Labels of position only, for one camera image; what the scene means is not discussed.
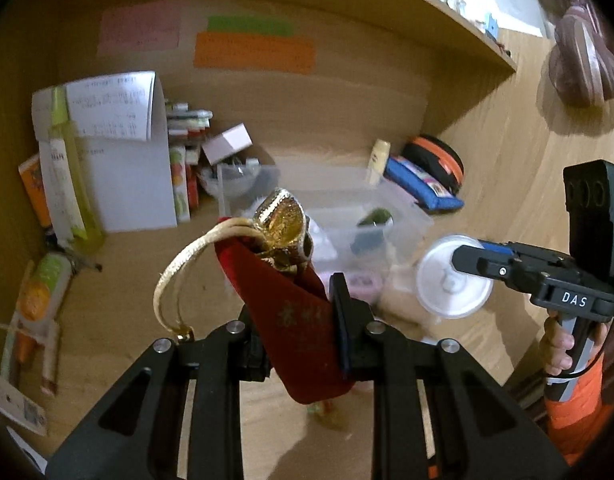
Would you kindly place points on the stack of books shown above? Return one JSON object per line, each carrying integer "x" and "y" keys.
{"x": 187, "y": 130}

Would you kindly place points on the blue patchwork pencil pouch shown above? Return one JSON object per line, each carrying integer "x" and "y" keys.
{"x": 429, "y": 193}

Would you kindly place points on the black orange zip case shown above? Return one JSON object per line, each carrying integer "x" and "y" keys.
{"x": 438, "y": 159}

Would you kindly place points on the green cylindrical container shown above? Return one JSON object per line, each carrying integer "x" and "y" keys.
{"x": 377, "y": 217}

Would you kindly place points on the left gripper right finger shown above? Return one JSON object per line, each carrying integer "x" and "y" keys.
{"x": 437, "y": 413}

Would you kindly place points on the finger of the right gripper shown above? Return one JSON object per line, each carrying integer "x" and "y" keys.
{"x": 497, "y": 247}
{"x": 509, "y": 269}

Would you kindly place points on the brown hanging bag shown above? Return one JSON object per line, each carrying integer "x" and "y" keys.
{"x": 581, "y": 63}

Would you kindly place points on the right hand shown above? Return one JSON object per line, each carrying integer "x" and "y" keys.
{"x": 555, "y": 343}

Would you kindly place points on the orange sticky note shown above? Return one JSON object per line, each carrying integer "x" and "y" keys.
{"x": 238, "y": 51}

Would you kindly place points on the beige lotion bottle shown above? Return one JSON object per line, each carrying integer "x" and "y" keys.
{"x": 378, "y": 161}

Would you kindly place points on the green sticky note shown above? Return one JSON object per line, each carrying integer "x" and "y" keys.
{"x": 249, "y": 24}

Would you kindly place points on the clear plastic storage bin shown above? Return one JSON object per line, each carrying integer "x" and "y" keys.
{"x": 335, "y": 198}

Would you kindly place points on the pink sticky note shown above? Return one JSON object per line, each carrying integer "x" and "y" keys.
{"x": 152, "y": 26}

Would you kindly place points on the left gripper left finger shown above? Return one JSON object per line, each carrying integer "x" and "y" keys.
{"x": 175, "y": 399}

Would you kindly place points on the pink round device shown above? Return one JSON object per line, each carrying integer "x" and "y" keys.
{"x": 393, "y": 299}

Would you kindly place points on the small white pink box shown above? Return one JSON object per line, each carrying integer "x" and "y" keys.
{"x": 227, "y": 144}

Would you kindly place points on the red velvet pouch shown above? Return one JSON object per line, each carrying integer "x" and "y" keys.
{"x": 267, "y": 260}

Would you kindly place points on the white paper file holder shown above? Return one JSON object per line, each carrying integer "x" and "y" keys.
{"x": 122, "y": 139}

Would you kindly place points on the green spray bottle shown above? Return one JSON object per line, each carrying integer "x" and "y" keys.
{"x": 86, "y": 236}

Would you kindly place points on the orange sleeve forearm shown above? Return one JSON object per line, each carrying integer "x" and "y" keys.
{"x": 574, "y": 424}

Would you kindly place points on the orange booklet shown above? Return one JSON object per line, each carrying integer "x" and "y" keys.
{"x": 31, "y": 176}

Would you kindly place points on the white barcode tag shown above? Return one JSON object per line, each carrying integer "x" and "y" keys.
{"x": 21, "y": 410}

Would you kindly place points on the white round lid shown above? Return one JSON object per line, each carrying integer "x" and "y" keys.
{"x": 444, "y": 291}

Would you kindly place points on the orange green tube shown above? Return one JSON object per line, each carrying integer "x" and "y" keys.
{"x": 34, "y": 322}

